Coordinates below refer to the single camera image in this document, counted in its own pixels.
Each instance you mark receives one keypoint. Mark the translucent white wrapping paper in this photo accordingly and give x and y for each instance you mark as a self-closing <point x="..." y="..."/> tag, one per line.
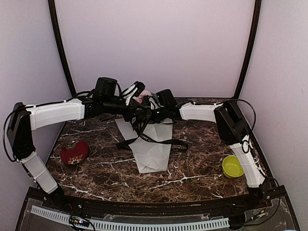
<point x="149" y="157"/>

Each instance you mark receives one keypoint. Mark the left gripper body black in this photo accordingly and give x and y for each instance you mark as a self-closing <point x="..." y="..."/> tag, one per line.
<point x="126" y="115"/>

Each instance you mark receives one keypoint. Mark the black ribbon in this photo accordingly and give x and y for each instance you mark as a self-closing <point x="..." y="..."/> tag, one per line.
<point x="139" y="123"/>

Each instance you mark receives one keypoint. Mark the black front rail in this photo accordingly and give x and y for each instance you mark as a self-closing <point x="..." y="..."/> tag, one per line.
<point x="232" y="206"/>

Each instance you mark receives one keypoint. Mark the black frame post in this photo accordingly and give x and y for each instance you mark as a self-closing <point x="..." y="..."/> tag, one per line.
<point x="60" y="46"/>
<point x="249" y="49"/>

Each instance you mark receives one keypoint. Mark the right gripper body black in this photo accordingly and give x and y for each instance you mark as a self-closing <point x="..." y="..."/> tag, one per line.
<point x="157" y="117"/>

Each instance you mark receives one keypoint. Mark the yellow-green bowl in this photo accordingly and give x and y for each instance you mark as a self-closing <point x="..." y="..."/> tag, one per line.
<point x="231" y="167"/>

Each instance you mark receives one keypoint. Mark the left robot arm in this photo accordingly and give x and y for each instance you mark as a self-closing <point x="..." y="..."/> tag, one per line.
<point x="106" y="97"/>

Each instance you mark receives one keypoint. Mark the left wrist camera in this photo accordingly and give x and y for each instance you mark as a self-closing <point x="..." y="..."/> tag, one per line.
<point x="133" y="91"/>

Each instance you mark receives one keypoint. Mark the red floral dish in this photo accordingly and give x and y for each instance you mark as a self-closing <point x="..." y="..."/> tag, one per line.
<point x="74" y="152"/>

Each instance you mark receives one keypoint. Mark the right black frame post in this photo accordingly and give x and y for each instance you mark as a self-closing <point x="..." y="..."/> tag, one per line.
<point x="249" y="49"/>

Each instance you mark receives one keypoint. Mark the left black frame post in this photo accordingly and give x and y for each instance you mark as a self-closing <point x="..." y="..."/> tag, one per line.
<point x="60" y="46"/>

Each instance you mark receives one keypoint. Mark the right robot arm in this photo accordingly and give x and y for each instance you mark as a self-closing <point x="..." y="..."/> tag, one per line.
<point x="232" y="128"/>

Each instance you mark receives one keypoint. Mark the pink peony fake stem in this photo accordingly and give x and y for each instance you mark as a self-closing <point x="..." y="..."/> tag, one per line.
<point x="142" y="95"/>

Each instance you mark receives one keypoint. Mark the white slotted cable duct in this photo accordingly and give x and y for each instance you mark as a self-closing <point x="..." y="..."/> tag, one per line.
<point x="82" y="224"/>

